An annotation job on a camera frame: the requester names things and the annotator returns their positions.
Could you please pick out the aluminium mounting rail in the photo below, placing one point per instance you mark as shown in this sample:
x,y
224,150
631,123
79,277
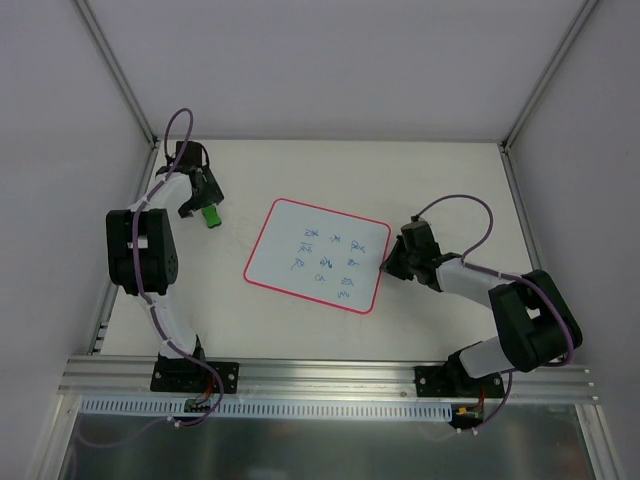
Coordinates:
x,y
321,380

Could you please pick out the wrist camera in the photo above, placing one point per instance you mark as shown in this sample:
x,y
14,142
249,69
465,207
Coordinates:
x,y
418,237
194,156

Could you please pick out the right aluminium frame post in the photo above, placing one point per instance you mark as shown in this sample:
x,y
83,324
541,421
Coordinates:
x,y
560,53

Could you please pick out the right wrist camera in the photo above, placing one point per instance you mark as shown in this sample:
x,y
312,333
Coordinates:
x,y
418,237

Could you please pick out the left aluminium frame post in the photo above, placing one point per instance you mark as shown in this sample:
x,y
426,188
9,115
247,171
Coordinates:
x,y
107,55

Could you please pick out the green whiteboard eraser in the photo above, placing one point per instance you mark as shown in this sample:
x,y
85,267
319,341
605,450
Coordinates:
x,y
211,216

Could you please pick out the white slotted cable duct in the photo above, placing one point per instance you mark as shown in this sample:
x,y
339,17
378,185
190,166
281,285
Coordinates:
x,y
232,407

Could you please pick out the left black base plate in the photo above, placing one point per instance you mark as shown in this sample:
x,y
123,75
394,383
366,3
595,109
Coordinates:
x,y
183,376

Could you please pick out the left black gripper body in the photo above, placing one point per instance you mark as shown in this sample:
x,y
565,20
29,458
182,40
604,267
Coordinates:
x,y
201,198

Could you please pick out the pink framed whiteboard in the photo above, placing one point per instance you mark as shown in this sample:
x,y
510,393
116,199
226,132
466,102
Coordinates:
x,y
320,255

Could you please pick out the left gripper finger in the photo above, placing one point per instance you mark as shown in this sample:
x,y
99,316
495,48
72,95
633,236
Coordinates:
x,y
187,209
210,199

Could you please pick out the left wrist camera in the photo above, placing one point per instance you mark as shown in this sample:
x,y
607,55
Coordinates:
x,y
194,156

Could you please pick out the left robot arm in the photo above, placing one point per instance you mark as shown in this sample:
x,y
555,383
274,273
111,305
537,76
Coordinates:
x,y
143,258

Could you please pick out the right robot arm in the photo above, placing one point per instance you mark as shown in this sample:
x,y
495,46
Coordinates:
x,y
534,325

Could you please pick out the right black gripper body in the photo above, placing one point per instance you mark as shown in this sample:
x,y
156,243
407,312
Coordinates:
x,y
400,260

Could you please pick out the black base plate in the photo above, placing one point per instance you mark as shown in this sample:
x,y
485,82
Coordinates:
x,y
183,376
446,381

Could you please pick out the aluminium frame post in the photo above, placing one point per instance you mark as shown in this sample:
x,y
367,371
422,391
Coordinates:
x,y
107,55
560,53

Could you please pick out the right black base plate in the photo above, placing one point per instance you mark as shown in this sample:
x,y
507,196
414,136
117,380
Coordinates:
x,y
446,381

